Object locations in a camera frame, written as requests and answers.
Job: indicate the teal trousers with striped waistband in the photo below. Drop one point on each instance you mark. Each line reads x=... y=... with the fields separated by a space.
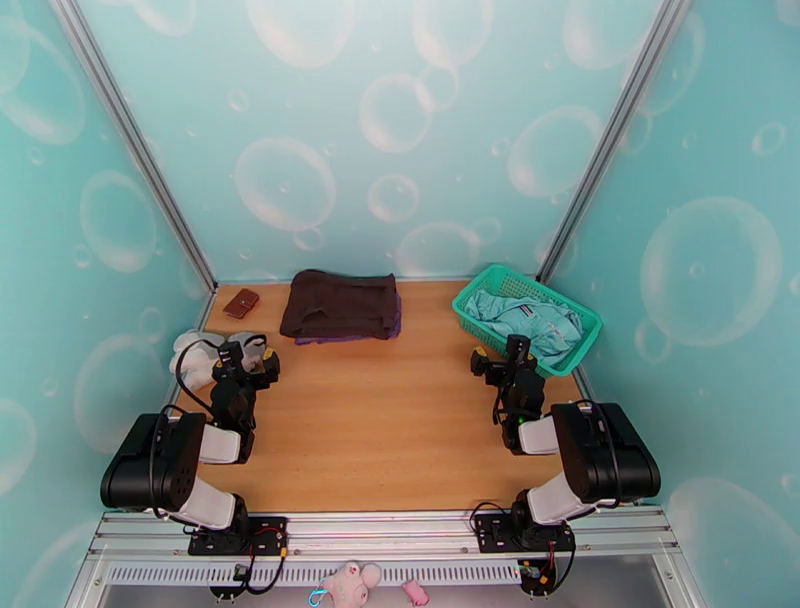
x=537 y=319

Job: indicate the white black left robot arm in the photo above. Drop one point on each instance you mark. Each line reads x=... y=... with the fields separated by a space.
x=156 y=462

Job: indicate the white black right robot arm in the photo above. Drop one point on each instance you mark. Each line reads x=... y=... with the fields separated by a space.
x=600 y=462

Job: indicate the purple folded trousers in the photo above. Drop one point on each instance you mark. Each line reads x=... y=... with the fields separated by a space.
x=312 y=341

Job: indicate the dark brown folded trousers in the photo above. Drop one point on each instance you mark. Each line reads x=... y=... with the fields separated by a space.
x=340 y=303

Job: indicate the white grey plush toy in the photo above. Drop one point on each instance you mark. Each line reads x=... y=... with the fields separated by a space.
x=194 y=362

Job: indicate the brown leather wallet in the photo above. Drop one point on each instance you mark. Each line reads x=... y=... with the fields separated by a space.
x=241 y=304

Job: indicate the green plastic basket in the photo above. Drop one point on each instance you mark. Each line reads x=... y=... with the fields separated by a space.
x=500 y=281

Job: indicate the pink plush mouse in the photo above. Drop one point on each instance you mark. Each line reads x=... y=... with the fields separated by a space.
x=350 y=584

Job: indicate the small pink toy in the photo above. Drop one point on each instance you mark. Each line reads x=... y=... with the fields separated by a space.
x=415 y=592

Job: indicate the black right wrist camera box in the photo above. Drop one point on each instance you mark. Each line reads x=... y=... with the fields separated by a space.
x=519 y=349

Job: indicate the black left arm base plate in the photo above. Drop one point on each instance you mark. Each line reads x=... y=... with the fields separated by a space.
x=269 y=537

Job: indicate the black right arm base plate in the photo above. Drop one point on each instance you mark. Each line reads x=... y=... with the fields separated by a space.
x=494 y=534

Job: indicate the aluminium frame rail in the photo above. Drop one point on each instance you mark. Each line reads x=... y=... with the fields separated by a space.
x=375 y=531

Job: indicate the aluminium corner post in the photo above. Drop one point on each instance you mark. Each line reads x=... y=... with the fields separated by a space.
x=131 y=137
x=615 y=125

